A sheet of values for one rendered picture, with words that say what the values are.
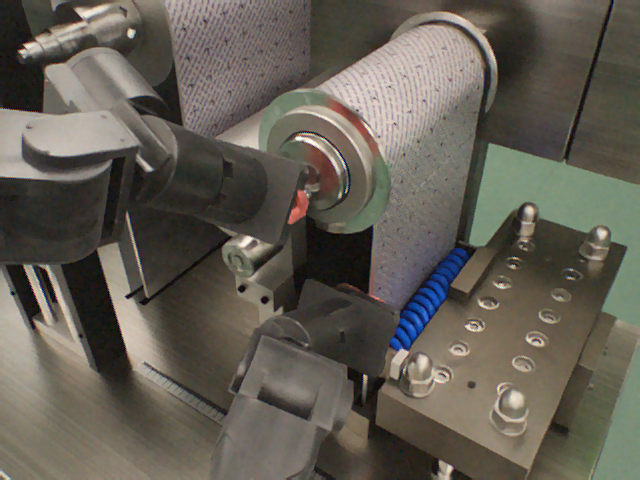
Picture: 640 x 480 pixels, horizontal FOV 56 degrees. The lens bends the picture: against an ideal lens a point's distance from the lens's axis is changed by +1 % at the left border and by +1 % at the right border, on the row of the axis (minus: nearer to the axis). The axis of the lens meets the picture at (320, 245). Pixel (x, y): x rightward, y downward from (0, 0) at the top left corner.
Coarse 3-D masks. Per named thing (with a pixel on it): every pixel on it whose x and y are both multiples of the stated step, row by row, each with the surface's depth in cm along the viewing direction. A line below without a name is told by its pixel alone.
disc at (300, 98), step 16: (288, 96) 54; (304, 96) 53; (320, 96) 52; (272, 112) 56; (336, 112) 52; (352, 112) 51; (352, 128) 52; (368, 128) 51; (368, 144) 52; (384, 160) 52; (384, 176) 53; (384, 192) 54; (368, 208) 56; (384, 208) 55; (320, 224) 61; (336, 224) 59; (352, 224) 58; (368, 224) 57
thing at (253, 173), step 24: (216, 144) 42; (240, 168) 43; (264, 168) 46; (288, 168) 45; (240, 192) 43; (264, 192) 46; (288, 192) 45; (216, 216) 44; (240, 216) 45; (264, 216) 46; (288, 216) 45; (264, 240) 46
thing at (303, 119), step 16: (288, 112) 55; (304, 112) 53; (320, 112) 52; (272, 128) 56; (288, 128) 55; (304, 128) 54; (320, 128) 53; (336, 128) 52; (272, 144) 57; (336, 144) 53; (352, 144) 52; (352, 160) 53; (368, 160) 53; (352, 176) 54; (368, 176) 53; (352, 192) 55; (368, 192) 54; (336, 208) 57; (352, 208) 56
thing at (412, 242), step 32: (448, 160) 67; (416, 192) 62; (448, 192) 72; (384, 224) 58; (416, 224) 66; (448, 224) 77; (384, 256) 61; (416, 256) 70; (384, 288) 65; (416, 288) 75
